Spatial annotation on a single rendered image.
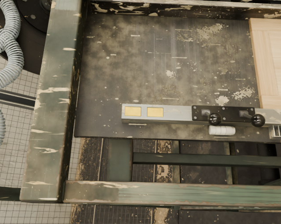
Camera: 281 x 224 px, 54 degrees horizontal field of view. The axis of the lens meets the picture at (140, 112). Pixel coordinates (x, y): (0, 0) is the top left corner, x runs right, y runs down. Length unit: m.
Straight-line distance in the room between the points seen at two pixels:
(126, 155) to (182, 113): 0.22
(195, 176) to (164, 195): 2.17
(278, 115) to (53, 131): 0.69
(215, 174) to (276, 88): 1.84
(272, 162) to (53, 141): 0.70
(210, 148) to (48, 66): 2.21
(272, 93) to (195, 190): 0.43
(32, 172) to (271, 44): 0.90
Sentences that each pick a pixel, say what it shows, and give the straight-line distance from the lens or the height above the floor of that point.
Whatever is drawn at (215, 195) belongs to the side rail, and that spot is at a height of 1.48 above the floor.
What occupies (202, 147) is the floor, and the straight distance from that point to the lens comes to 2.93.
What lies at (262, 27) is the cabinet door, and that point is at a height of 1.27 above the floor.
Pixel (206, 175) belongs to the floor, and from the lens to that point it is 2.86.
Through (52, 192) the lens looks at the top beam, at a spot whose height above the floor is 1.88.
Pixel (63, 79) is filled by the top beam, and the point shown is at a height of 1.88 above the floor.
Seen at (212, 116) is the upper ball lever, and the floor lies 1.55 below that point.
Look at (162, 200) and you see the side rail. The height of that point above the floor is 1.60.
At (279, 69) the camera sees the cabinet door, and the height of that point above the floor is 1.23.
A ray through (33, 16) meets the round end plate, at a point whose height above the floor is 1.92.
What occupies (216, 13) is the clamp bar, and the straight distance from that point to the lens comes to 1.11.
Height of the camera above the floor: 2.11
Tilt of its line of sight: 32 degrees down
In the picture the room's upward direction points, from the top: 75 degrees counter-clockwise
